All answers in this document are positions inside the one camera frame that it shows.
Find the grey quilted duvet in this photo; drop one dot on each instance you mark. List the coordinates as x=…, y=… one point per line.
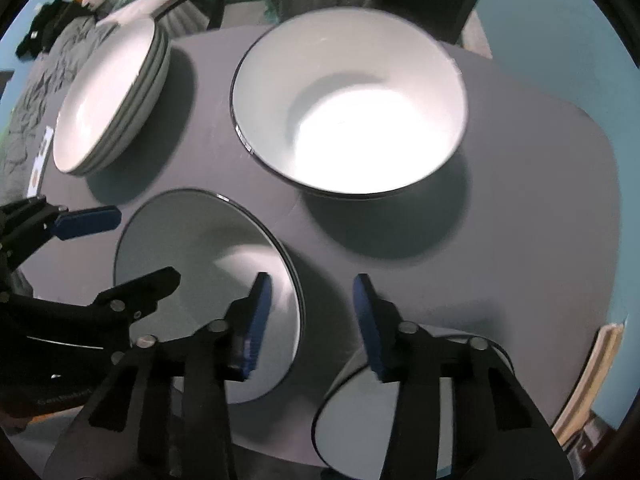
x=30, y=90

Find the black clothes pile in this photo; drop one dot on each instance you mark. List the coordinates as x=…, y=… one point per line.
x=45, y=27

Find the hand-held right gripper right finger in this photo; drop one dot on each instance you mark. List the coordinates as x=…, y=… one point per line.
x=367, y=320

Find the light blue smartphone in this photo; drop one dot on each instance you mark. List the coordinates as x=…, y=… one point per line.
x=40, y=160

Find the wooden plank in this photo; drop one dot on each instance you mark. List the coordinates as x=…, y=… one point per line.
x=595, y=375

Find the white bowl with dark rim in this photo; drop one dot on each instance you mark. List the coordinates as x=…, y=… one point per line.
x=350, y=110
x=200, y=260
x=360, y=425

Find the black office chair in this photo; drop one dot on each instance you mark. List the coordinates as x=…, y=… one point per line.
x=210, y=5

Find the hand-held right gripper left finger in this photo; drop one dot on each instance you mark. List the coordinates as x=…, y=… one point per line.
x=257, y=320

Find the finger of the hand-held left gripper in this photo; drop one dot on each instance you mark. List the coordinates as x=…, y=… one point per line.
x=90, y=221
x=145, y=285

